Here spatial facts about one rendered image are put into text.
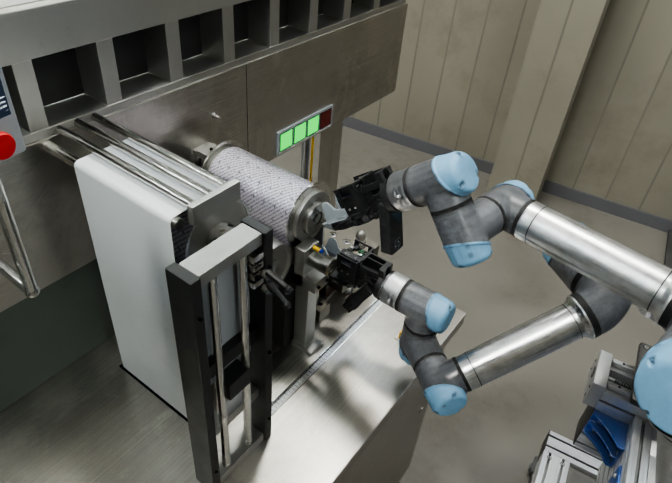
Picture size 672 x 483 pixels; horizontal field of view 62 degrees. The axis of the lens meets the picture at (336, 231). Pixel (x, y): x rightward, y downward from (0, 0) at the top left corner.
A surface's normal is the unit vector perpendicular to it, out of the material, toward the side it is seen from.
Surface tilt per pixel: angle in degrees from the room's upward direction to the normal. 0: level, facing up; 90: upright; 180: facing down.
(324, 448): 0
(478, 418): 0
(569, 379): 0
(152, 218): 90
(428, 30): 90
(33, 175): 90
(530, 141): 90
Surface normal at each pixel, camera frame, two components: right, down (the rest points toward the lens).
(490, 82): -0.49, 0.51
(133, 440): 0.07, -0.79
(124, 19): 0.80, 0.41
